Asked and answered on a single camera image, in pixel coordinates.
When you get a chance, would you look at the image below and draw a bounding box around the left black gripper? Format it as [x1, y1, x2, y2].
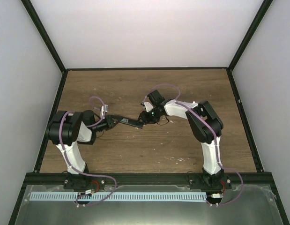
[92, 115, 123, 133]

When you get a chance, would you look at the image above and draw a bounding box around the black remote control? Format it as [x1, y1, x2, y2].
[119, 117, 143, 129]

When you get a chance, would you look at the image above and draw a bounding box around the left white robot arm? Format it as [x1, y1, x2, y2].
[45, 107, 121, 189]

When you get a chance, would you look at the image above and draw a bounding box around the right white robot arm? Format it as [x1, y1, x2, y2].
[138, 90, 224, 189]

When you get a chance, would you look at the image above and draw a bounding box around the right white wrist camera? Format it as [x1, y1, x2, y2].
[141, 102, 154, 113]

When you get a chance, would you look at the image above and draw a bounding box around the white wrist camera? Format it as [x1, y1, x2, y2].
[100, 105, 108, 119]
[141, 102, 154, 113]

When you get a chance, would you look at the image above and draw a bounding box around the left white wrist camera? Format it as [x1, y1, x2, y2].
[100, 105, 108, 119]

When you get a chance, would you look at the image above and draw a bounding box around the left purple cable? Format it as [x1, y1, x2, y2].
[59, 96, 118, 208]

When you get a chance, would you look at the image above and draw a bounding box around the purple cable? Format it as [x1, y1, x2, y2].
[143, 83, 244, 207]
[59, 96, 118, 208]

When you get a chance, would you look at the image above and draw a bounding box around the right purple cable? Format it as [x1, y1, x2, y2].
[143, 83, 244, 207]

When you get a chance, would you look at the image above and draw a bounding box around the black aluminium front rail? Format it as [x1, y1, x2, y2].
[23, 172, 274, 190]

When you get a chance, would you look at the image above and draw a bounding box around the light blue slotted cable duct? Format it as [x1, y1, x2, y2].
[29, 192, 207, 202]

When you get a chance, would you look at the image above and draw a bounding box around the left black frame post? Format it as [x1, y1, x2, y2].
[21, 0, 66, 73]

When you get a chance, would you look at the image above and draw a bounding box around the black frame post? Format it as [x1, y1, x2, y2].
[228, 0, 273, 71]
[21, 0, 66, 73]

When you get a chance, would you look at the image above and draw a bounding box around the right black frame post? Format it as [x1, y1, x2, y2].
[228, 0, 273, 71]

